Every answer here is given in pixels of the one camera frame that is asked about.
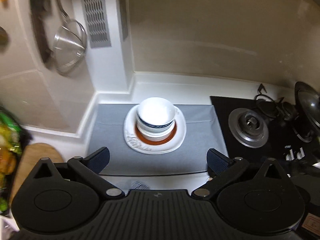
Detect large white floral square plate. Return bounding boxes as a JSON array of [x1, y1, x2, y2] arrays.
[[124, 106, 187, 154]]

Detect grey table mat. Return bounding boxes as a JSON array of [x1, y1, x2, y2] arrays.
[[88, 104, 227, 176]]

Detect black glass gas stove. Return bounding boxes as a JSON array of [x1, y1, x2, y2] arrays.
[[210, 96, 319, 177]]

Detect brown orange plate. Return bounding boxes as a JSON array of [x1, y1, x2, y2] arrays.
[[135, 123, 177, 145]]

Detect white blue rimmed bowl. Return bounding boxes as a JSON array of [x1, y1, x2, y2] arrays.
[[136, 111, 175, 133]]

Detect wooden cutting board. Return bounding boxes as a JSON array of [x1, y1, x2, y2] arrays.
[[9, 142, 64, 206]]

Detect small white bowl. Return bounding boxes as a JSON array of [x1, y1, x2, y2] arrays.
[[137, 97, 176, 127]]

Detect black iron pan support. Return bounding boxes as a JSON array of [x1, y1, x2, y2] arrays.
[[254, 83, 297, 121]]

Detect yellow green snack bag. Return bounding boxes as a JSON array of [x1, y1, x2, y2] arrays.
[[1, 108, 29, 216]]

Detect black wok lid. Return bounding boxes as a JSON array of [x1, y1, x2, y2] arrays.
[[295, 81, 319, 137]]

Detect metal mesh strainer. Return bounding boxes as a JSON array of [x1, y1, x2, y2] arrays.
[[53, 0, 87, 76]]

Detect silver gas burner ring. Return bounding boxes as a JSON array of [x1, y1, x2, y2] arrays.
[[228, 107, 270, 149]]

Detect white wall vent grille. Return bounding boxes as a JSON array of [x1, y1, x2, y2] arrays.
[[81, 0, 111, 48]]

